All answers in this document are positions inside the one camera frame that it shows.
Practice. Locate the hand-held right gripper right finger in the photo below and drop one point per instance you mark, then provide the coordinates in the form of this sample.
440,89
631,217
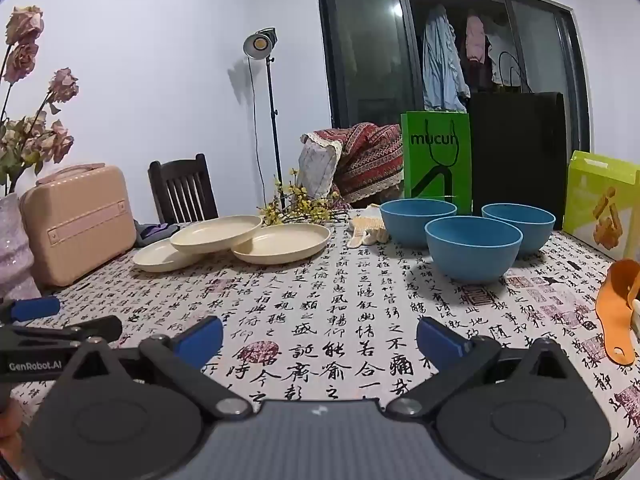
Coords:
440,342

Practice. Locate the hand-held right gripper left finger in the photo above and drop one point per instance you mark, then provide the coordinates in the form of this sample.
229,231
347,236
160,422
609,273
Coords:
200,342

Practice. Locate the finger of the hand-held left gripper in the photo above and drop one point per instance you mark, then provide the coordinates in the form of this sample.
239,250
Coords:
95,329
35,307

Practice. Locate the blue bowl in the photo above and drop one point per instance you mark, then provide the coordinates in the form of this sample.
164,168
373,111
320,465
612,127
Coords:
410,220
532,235
475,255

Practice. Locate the cream plate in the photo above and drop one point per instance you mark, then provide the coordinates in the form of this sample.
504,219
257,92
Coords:
285,245
215,235
155,257

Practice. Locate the person's left hand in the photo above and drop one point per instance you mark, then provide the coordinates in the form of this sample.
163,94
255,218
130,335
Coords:
10,430

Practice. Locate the purple textured vase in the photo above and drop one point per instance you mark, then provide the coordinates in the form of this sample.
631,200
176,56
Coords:
15,250

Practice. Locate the beige hard suitcase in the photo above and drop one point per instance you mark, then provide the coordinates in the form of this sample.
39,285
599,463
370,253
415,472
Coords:
75,225

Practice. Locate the grey purple cloth pouch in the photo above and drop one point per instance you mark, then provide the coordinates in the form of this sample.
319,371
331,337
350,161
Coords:
150,232

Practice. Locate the calligraphy print tablecloth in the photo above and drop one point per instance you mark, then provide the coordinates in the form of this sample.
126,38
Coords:
325,300

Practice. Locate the yellow dotted work glove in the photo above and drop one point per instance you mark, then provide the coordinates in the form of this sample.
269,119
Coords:
365,230

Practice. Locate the dark wooden chair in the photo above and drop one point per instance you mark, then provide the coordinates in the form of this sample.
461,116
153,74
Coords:
180,190

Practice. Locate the yellow flower branches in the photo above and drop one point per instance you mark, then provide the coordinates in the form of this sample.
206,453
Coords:
300,208

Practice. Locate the green paper bag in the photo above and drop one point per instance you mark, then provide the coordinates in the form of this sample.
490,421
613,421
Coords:
435,170

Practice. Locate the orange plastic scoop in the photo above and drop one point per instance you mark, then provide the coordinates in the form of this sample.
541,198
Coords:
612,320

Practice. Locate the yellow-green snack box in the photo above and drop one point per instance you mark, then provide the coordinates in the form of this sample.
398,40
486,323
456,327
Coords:
585,210

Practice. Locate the red patterned blanket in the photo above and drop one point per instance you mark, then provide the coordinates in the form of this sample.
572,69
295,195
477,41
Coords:
370,155

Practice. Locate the grey quilted cushion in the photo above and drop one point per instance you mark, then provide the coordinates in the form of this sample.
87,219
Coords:
317,165

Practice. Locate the dried pink roses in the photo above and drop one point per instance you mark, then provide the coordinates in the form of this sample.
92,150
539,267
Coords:
22,55

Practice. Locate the hanging blue shirt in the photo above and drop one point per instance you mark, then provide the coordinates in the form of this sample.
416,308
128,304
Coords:
442,70

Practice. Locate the hanging white garment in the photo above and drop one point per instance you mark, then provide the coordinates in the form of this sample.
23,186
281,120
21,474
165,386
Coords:
500,55

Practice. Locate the hanging pink garment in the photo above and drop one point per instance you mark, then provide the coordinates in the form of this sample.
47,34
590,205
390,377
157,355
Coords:
475,40

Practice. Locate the studio light on stand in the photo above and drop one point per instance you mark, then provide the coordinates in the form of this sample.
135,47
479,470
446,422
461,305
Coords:
260,42

